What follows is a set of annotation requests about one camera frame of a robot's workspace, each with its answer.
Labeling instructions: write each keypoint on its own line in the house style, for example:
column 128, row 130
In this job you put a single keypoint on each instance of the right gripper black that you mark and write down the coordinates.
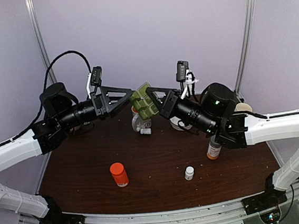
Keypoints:
column 169, row 103

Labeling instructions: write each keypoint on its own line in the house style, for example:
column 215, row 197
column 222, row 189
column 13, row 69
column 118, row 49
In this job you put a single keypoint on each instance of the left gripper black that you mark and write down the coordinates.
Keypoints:
column 102, row 101

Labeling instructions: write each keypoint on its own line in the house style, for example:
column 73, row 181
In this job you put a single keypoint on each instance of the green pill organizer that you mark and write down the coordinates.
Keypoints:
column 143, row 103

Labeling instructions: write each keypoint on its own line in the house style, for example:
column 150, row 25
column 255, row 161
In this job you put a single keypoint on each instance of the large orange pill bottle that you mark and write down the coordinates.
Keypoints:
column 121, row 181

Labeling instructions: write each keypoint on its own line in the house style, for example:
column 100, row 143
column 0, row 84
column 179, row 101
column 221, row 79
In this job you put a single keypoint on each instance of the small white pill bottle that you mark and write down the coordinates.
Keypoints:
column 189, row 173

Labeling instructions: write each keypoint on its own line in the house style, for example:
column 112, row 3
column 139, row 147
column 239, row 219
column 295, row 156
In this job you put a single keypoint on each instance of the orange bottle cap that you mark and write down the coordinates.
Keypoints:
column 117, row 169

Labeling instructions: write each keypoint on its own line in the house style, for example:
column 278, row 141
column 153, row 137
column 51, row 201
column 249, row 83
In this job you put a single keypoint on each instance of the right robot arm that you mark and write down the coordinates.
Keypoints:
column 216, row 115

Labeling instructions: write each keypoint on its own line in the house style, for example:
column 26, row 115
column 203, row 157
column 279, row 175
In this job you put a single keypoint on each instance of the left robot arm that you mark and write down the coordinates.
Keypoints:
column 63, row 112

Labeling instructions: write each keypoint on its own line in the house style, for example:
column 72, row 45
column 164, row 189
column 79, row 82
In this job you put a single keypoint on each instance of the white fluted bowl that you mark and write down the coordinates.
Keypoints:
column 179, row 125

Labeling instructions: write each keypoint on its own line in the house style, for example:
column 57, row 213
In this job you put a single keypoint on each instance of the floral mug yellow inside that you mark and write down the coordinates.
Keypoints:
column 137, row 122

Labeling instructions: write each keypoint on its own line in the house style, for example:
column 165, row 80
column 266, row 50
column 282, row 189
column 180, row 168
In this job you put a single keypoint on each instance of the amber bottle grey cap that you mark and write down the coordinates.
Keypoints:
column 214, row 148

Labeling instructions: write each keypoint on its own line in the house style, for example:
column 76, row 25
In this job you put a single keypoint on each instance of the cream ribbed mug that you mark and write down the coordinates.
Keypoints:
column 243, row 107

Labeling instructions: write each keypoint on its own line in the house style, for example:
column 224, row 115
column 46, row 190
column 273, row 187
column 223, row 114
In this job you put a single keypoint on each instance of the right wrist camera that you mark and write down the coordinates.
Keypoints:
column 182, row 67

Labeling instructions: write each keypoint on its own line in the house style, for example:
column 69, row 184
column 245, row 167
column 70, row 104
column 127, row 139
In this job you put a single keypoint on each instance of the aluminium front rail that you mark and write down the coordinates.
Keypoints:
column 160, row 222

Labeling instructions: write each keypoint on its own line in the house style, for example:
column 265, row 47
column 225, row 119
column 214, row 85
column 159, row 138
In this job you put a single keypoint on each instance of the left aluminium frame post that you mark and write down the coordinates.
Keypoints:
column 37, row 31

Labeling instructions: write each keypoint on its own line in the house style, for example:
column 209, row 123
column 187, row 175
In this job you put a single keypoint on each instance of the aluminium frame post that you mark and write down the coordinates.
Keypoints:
column 37, row 31
column 249, row 14

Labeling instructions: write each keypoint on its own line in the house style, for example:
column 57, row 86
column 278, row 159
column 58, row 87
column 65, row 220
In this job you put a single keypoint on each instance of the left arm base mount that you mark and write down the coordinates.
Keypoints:
column 56, row 216

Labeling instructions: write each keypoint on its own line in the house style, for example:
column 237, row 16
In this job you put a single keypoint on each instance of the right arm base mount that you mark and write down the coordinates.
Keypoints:
column 266, row 200

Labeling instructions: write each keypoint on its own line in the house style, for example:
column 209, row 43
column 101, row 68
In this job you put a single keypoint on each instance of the right aluminium frame post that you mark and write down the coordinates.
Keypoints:
column 249, row 14

